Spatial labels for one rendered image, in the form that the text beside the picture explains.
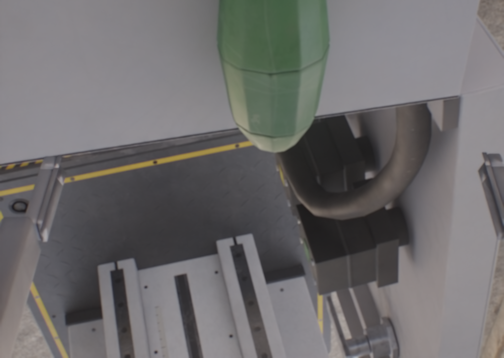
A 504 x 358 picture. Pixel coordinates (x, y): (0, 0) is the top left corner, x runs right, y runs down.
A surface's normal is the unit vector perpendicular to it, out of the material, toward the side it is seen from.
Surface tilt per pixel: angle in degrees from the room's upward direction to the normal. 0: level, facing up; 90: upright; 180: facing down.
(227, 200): 0
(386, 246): 0
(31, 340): 0
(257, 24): 32
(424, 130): 16
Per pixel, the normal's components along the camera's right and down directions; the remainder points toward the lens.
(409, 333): -0.97, 0.24
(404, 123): -0.51, 0.74
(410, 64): 0.21, 0.70
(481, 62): -0.13, -0.68
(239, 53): -0.74, 0.37
